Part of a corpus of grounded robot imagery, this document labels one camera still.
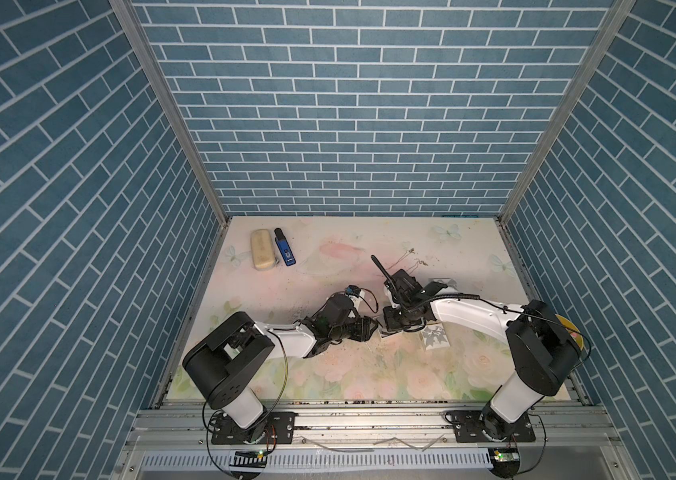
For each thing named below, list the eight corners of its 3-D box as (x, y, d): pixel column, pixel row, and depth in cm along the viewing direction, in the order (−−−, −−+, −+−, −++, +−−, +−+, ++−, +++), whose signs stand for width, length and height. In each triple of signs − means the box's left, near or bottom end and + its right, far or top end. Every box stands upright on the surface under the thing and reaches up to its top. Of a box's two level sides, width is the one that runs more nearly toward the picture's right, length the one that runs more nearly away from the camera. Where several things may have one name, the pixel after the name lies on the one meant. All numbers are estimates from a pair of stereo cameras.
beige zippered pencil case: (256, 272, 106) (253, 266, 103) (252, 237, 117) (249, 230, 114) (276, 268, 107) (274, 261, 104) (270, 233, 118) (268, 227, 115)
